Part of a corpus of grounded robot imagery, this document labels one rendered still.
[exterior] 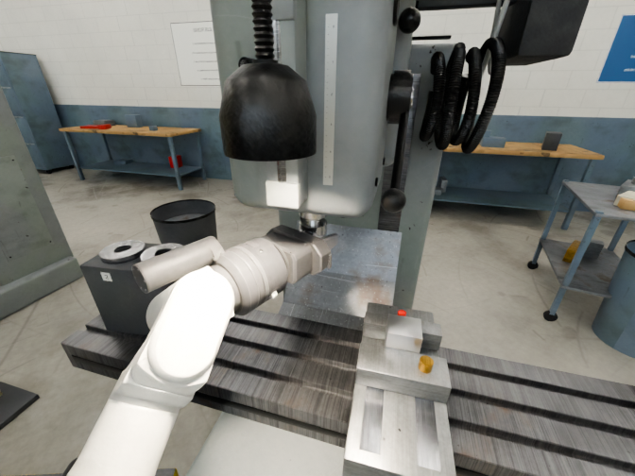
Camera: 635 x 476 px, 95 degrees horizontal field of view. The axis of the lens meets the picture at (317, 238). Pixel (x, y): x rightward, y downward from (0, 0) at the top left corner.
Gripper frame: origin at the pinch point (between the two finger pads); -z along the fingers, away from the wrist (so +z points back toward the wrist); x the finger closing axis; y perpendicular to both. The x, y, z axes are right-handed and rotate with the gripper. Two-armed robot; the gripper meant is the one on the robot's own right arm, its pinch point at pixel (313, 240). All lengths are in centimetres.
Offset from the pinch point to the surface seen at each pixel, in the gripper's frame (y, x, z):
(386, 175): -3.6, 4.9, -37.5
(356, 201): -10.8, -10.9, 5.2
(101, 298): 20, 42, 23
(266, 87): -22.9, -12.8, 20.9
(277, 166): -15.2, -4.5, 12.2
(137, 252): 9.7, 38.1, 15.0
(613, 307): 94, -87, -196
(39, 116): 21, 725, -104
